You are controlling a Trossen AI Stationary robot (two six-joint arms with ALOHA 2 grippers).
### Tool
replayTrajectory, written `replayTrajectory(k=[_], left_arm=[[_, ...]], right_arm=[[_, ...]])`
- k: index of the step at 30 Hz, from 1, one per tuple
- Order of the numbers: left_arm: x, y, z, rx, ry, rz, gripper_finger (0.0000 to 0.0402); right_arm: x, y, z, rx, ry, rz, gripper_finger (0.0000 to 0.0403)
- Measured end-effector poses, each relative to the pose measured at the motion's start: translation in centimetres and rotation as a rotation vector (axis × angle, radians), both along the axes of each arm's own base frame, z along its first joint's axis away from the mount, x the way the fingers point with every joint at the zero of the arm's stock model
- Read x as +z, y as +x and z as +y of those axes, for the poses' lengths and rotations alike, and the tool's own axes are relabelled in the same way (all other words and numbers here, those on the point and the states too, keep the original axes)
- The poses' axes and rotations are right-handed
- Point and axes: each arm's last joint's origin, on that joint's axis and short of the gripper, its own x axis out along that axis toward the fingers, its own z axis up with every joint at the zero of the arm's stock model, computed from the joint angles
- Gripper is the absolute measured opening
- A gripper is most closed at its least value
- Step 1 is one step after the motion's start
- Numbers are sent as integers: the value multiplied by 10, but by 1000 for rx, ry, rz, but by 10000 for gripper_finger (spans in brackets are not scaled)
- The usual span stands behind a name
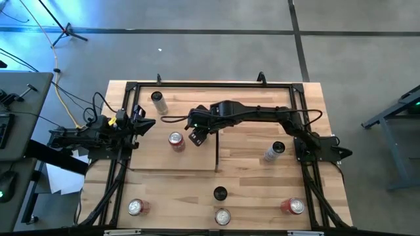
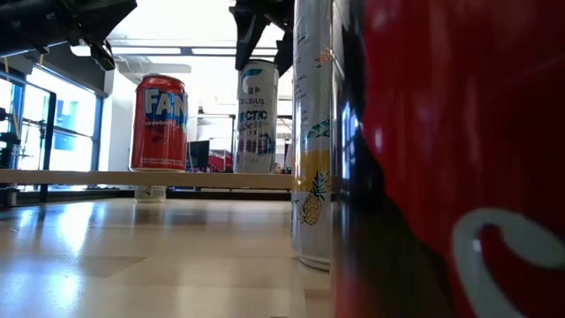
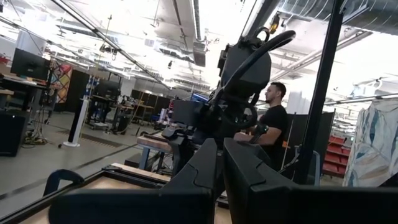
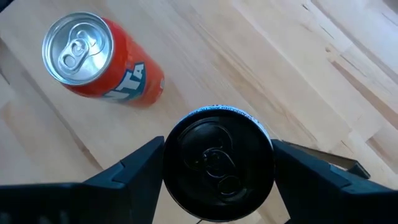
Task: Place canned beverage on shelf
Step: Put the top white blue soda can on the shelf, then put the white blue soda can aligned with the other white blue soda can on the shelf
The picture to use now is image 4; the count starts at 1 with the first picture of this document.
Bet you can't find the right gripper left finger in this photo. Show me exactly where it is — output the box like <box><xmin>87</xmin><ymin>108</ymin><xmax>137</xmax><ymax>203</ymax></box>
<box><xmin>0</xmin><ymin>136</ymin><xmax>165</xmax><ymax>224</ymax></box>

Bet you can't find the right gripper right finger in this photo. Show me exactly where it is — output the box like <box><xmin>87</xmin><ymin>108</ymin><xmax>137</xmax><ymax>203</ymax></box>
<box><xmin>272</xmin><ymin>139</ymin><xmax>398</xmax><ymax>224</ymax></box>

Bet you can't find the white Celsius Arctic can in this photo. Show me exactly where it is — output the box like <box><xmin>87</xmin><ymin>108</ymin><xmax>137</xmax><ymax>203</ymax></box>
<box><xmin>162</xmin><ymin>105</ymin><xmax>275</xmax><ymax>222</ymax></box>

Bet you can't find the orange Fanta can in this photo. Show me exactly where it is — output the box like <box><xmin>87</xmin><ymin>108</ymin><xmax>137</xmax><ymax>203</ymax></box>
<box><xmin>42</xmin><ymin>11</ymin><xmax>165</xmax><ymax>109</ymax></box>

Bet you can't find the light wooden shelf board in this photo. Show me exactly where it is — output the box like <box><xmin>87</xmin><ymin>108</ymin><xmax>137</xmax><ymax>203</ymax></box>
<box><xmin>0</xmin><ymin>0</ymin><xmax>368</xmax><ymax>224</ymax></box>

